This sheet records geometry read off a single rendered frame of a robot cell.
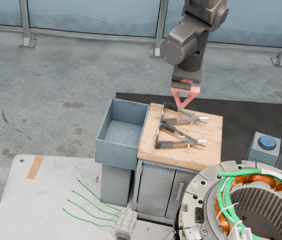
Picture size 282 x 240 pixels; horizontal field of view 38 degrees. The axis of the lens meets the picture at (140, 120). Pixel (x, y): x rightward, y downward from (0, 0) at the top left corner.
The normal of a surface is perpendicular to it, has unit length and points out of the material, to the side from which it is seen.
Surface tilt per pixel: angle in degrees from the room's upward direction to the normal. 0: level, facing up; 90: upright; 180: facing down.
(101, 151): 90
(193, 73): 0
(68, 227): 0
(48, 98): 0
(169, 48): 90
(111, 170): 90
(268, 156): 90
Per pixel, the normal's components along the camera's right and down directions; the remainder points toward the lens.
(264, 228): 0.10, -0.73
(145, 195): -0.18, 0.65
